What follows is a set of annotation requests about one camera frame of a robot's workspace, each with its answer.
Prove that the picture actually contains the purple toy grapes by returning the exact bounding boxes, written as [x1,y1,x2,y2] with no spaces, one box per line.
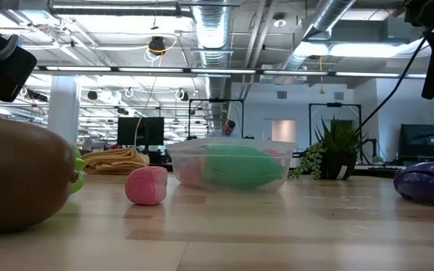
[393,161,434,207]

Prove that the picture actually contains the dark green toy vegetable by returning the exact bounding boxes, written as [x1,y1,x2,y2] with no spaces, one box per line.
[201,145,285,190]

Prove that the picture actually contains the pink toy fruit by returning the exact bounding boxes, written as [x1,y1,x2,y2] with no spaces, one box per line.
[179,160,206,189]

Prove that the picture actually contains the pink round toy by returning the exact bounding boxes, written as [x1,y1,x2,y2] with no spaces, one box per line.
[124,166,169,206]

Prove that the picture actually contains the light green toy leaf vegetable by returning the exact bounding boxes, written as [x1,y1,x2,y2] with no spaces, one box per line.
[69,145,88,195]

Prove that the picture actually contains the brown toy kiwi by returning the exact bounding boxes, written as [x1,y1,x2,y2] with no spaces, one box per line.
[0,118,78,234]

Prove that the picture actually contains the clear plastic tupperware container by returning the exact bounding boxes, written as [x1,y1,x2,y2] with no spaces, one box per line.
[166,137,298,193]

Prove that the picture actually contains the black screen on cart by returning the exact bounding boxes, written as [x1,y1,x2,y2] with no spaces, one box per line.
[399,123,434,161]

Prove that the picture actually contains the potted succulent plant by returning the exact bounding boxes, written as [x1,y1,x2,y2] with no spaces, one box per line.
[287,115,368,181]

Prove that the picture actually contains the pale door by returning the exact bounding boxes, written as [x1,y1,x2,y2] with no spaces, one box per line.
[271,119,297,143]

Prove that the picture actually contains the person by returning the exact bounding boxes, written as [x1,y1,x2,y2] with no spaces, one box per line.
[209,119,243,139]

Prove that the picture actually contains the black monitor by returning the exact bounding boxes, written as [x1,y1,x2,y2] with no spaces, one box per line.
[117,116,165,147]

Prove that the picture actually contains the folded yellow cloth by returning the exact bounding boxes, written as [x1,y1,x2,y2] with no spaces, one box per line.
[81,148,151,175]

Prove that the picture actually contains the black camera cable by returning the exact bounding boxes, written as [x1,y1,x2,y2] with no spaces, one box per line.
[354,36,428,135]

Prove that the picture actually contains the black stand frame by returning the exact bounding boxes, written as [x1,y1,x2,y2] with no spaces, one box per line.
[188,97,245,139]
[308,102,362,146]

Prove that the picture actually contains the silver ceiling duct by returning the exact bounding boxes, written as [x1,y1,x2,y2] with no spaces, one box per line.
[191,0,234,121]
[273,0,357,86]

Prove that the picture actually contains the ceiling light rail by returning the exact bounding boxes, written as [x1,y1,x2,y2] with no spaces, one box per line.
[32,65,429,78]

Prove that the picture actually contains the black ceiling cable reel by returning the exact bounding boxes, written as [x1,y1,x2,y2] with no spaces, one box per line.
[147,35,180,56]

